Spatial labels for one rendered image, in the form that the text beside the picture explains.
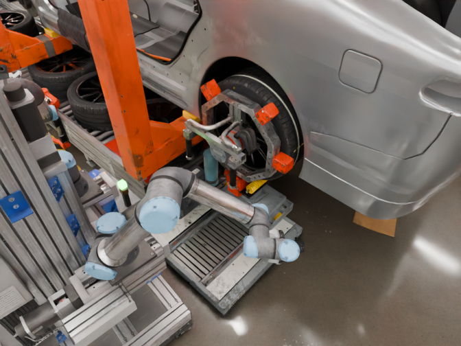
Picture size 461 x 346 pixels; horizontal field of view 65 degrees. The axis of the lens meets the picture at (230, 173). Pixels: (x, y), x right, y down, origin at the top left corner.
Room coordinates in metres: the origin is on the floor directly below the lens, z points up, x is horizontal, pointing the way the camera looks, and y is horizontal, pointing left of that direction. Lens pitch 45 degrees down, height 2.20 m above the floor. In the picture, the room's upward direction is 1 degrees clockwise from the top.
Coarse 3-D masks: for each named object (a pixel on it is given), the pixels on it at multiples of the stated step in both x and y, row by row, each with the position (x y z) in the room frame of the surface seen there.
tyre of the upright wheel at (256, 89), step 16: (224, 80) 1.81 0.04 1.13; (240, 80) 1.74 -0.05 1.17; (256, 80) 1.73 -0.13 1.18; (272, 80) 1.75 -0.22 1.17; (256, 96) 1.64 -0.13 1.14; (272, 96) 1.63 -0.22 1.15; (288, 112) 1.58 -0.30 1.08; (288, 128) 1.51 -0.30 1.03; (288, 144) 1.48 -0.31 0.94; (272, 176) 1.53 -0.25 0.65
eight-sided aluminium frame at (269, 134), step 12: (216, 96) 1.72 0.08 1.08; (228, 96) 1.67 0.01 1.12; (240, 96) 1.67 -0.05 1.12; (204, 108) 1.78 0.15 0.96; (240, 108) 1.60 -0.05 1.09; (252, 108) 1.56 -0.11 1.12; (204, 120) 1.79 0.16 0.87; (264, 132) 1.49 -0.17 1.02; (276, 144) 1.46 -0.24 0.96; (228, 168) 1.66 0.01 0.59; (240, 168) 1.65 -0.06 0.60; (264, 168) 1.54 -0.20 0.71; (252, 180) 1.52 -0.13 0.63
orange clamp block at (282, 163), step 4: (280, 152) 1.48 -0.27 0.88; (276, 156) 1.46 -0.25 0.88; (280, 156) 1.46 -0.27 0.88; (284, 156) 1.46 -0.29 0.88; (288, 156) 1.46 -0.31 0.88; (276, 160) 1.43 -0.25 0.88; (280, 160) 1.42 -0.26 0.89; (284, 160) 1.42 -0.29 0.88; (288, 160) 1.42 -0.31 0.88; (292, 160) 1.43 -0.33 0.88; (272, 164) 1.44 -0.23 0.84; (276, 164) 1.42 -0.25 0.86; (280, 164) 1.41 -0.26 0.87; (284, 164) 1.39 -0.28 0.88; (288, 164) 1.40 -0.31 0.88; (292, 164) 1.43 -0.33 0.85; (276, 168) 1.42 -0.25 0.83; (280, 168) 1.40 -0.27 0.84; (284, 168) 1.39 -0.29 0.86; (288, 168) 1.40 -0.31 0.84; (284, 172) 1.39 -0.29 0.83
